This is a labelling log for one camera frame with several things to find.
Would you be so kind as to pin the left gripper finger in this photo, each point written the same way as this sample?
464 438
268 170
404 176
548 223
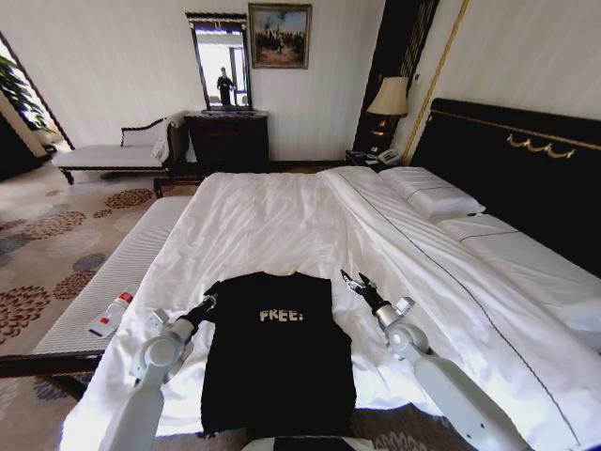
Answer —
210 297
216 306

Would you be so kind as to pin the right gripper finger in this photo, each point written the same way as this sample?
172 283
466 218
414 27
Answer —
348 279
366 280

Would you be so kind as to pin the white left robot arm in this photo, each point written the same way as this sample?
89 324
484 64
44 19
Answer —
145 376

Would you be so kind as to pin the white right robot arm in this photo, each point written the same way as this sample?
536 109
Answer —
451 390

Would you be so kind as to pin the white bed duvet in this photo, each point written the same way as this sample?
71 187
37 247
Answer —
282 225

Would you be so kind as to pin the clear bottle with red cap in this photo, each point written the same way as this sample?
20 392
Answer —
121 303

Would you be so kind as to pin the white striped upholstered bench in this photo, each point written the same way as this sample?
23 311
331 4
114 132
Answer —
117 268

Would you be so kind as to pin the black T-shirt with FREE print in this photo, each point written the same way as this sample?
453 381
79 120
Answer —
282 371

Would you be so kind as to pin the white packet with red square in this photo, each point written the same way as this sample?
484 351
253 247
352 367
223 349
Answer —
104 325

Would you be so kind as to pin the white pillow with dark line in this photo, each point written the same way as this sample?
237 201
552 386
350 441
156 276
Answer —
432 193
521 263

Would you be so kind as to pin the dark nightstand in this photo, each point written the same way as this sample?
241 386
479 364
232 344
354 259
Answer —
364 160

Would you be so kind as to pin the white telephone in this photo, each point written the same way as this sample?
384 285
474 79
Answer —
388 156

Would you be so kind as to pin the dark wooden dresser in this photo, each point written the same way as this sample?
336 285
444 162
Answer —
227 141

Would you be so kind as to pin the white robot front shell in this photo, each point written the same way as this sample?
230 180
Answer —
300 444

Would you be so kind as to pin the white towel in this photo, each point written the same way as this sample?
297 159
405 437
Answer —
162 141

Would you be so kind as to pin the white chaise longue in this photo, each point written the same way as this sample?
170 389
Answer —
108 155

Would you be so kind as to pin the dark headboard with gold trim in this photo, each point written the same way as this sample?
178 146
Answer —
521 183

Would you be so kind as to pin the table lamp with cream shade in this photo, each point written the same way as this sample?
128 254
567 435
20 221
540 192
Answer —
389 96

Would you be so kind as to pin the person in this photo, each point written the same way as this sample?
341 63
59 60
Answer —
225 87

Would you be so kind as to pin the dark framed mirror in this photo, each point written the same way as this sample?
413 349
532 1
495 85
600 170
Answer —
223 56

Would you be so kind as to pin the gold framed painting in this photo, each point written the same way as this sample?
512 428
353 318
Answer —
280 36

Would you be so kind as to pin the green leafy plant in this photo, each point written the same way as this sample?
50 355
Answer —
19 94

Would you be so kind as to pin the dark wall panel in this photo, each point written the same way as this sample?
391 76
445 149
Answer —
389 42

